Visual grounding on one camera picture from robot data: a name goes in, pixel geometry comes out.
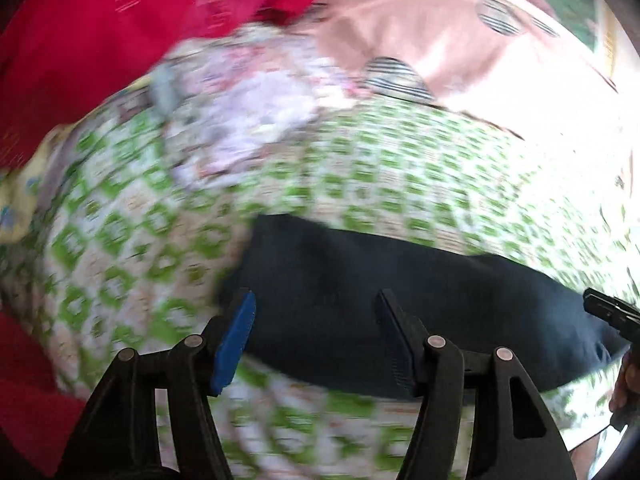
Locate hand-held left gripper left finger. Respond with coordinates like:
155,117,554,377
54,288,257,480

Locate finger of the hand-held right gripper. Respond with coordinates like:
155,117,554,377
583,288,640,343

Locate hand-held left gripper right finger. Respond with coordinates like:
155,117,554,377
375,289,579,480

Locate dark navy pants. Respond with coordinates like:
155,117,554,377
216,213,632,402

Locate person's right hand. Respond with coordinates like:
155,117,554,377
610,344,640,413

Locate green patterned bed sheet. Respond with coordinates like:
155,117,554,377
0,96,640,480

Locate pink floral cloth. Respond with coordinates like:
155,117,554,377
150,22,371,192

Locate yellow printed cloth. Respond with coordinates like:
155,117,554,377
0,127,68,246

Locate peach cloth with striped circles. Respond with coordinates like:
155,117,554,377
305,0,621,133

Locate red cloth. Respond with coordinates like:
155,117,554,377
0,0,335,163

